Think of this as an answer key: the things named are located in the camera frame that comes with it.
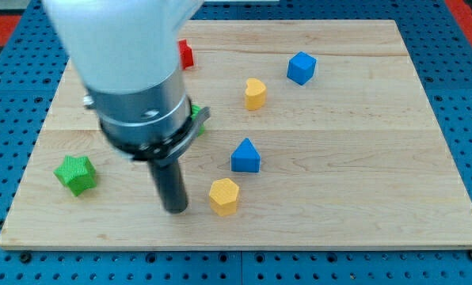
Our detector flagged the wooden board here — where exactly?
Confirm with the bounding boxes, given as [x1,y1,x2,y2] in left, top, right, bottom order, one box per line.
[0,20,472,251]

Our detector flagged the green block behind arm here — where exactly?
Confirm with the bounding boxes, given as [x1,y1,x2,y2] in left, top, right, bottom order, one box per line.
[191,104,205,136]

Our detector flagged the red block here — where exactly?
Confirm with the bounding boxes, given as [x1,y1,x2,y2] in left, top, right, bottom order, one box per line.
[178,39,194,70]

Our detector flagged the blue cube block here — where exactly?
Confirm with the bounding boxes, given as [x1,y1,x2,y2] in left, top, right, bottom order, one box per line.
[287,51,317,86]

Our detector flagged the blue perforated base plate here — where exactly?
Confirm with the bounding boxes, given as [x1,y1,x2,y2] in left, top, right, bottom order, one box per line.
[0,0,472,284]

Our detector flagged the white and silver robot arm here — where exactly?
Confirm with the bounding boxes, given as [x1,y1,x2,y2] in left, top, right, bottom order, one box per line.
[43,0,210,166]

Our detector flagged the yellow hexagon block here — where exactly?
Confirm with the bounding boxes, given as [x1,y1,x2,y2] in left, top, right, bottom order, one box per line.
[209,178,239,216]

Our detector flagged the yellow heart block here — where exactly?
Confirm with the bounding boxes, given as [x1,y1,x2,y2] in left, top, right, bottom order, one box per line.
[245,78,267,111]

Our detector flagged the green star block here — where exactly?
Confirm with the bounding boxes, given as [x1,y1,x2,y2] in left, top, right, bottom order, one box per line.
[53,155,97,196]

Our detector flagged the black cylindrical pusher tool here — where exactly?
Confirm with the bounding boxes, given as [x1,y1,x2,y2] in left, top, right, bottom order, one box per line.
[147,161,188,214]

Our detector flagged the blue triangle block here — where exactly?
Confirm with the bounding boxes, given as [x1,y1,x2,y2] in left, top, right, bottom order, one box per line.
[230,138,261,173]

